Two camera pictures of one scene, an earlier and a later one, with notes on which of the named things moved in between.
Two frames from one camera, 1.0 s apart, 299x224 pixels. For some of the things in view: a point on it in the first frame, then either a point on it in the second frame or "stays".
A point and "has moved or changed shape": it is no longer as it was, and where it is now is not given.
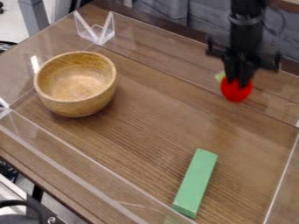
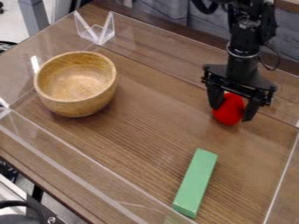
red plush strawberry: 233,91 has moved or changed shape
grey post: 34,15 stays
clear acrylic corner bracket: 98,33 stays
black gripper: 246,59 to 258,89
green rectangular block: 196,182 stays
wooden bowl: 75,83 stays
